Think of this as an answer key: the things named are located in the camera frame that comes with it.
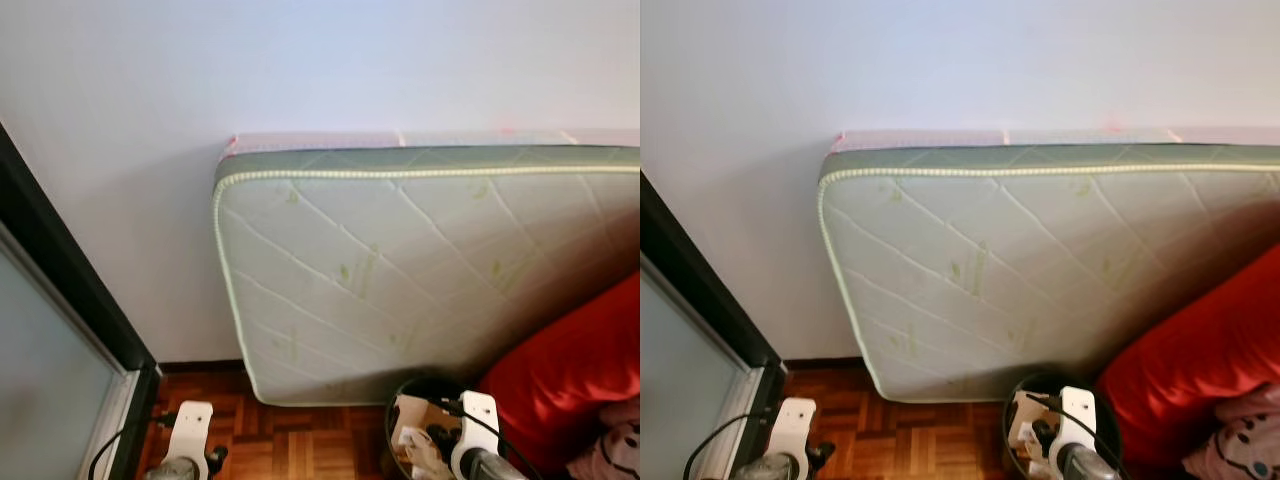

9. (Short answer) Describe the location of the pink cartoon print blanket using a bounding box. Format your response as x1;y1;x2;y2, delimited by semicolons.
1182;383;1280;480
566;398;640;480

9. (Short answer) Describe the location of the black round bin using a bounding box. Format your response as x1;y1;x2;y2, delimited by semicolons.
1002;371;1101;480
384;373;483;480

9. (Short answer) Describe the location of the large red cushion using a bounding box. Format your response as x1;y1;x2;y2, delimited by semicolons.
1094;238;1280;473
477;271;640;473

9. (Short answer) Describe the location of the frosted glass sliding door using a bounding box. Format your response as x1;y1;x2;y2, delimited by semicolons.
0;120;162;480
640;170;787;480

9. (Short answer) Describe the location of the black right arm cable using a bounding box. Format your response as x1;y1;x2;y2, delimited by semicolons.
438;397;546;480
1022;392;1131;480

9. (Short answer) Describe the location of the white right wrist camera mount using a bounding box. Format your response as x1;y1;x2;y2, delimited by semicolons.
1055;386;1098;453
451;391;500;479

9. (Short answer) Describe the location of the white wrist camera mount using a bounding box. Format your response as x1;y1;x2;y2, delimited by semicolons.
774;397;819;459
451;391;500;479
1055;386;1098;453
165;401;215;463

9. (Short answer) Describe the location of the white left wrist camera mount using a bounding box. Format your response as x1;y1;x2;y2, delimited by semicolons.
165;401;215;463
774;397;819;459

